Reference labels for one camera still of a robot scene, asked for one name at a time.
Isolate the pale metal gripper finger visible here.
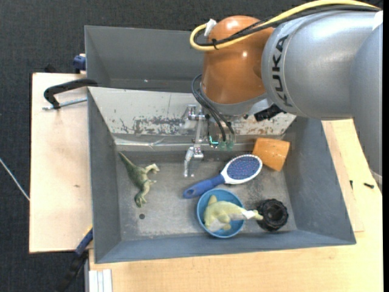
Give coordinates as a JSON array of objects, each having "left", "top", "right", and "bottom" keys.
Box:
[
  {"left": 180, "top": 104, "right": 205, "bottom": 134},
  {"left": 183, "top": 145, "right": 205, "bottom": 178}
]

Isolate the blue and white hairbrush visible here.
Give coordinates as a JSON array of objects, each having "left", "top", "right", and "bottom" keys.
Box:
[{"left": 182, "top": 154, "right": 263, "bottom": 200}]

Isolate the blue bowl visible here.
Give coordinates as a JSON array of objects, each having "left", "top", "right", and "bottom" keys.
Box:
[{"left": 196, "top": 188, "right": 246, "bottom": 239}]

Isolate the green toy dinosaur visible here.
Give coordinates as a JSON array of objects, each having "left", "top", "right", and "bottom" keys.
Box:
[{"left": 118, "top": 151, "right": 160, "bottom": 208}]

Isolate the orange cup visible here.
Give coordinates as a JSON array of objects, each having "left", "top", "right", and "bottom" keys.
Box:
[{"left": 252, "top": 137, "right": 291, "bottom": 172}]

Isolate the grey metal bin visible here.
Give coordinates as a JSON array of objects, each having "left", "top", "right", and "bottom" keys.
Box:
[{"left": 84, "top": 25, "right": 357, "bottom": 264}]

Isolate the yellow-green plush dolphin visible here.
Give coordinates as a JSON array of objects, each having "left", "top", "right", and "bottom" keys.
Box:
[{"left": 202, "top": 194, "right": 264, "bottom": 232}]

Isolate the pale wood flat board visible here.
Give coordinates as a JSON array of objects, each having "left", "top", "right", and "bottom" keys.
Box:
[{"left": 29, "top": 72, "right": 95, "bottom": 254}]

